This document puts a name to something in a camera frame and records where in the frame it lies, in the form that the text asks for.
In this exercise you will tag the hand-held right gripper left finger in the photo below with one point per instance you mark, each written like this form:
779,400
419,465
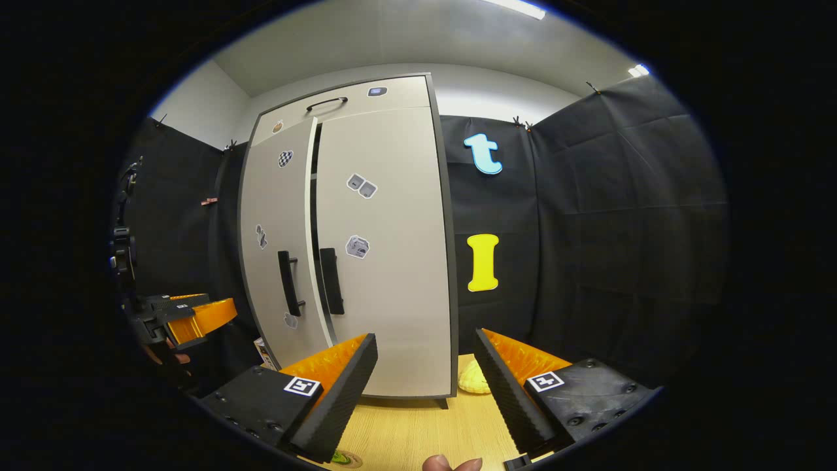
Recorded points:
340,402

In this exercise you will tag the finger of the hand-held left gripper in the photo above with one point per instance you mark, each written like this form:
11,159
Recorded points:
176,302
196,320

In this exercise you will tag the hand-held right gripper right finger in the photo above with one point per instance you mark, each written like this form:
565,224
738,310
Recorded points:
510,399

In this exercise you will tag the round wooden coaster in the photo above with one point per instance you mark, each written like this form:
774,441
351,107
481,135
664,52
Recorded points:
354,461

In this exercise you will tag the grey cabinet door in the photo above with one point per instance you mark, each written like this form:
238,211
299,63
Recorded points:
288,209
399,294

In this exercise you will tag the grey cabinet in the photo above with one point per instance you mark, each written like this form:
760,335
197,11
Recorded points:
452,294

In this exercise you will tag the grey cabinet drawer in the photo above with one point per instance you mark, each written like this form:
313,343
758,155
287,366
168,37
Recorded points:
392,103

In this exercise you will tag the yellow sponge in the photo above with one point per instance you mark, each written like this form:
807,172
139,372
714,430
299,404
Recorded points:
472,379

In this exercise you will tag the small printed box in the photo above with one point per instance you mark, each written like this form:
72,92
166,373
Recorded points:
265,354

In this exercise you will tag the small ceiling light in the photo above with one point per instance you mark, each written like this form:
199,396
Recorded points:
639,70

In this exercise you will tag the long ceiling light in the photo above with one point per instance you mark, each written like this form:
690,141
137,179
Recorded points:
516,8

